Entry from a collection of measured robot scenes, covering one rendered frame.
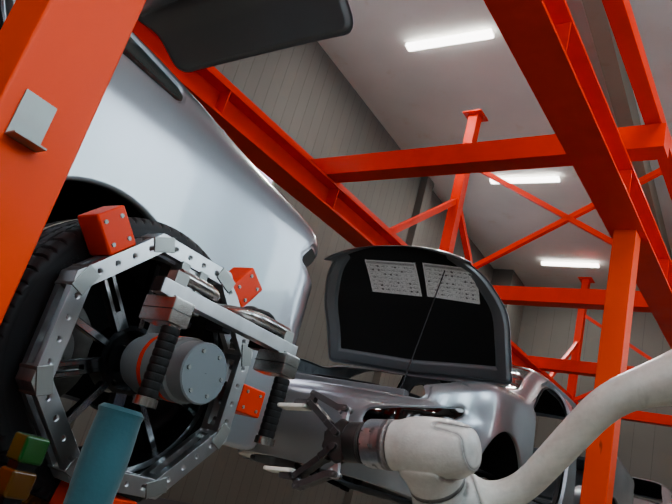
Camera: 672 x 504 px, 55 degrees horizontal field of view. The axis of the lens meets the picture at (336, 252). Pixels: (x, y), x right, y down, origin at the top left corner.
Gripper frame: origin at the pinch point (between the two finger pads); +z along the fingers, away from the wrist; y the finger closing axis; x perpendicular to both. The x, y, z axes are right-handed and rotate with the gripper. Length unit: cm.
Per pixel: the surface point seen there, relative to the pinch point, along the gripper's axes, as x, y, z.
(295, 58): 386, -602, 409
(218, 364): -9.4, -12.1, 12.9
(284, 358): 1.7, -17.5, 4.8
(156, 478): -0.4, 10.8, 30.8
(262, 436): 3.3, -0.7, 7.2
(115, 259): -32.8, -26.3, 26.4
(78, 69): -61, -49, 16
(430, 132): 660, -665, 333
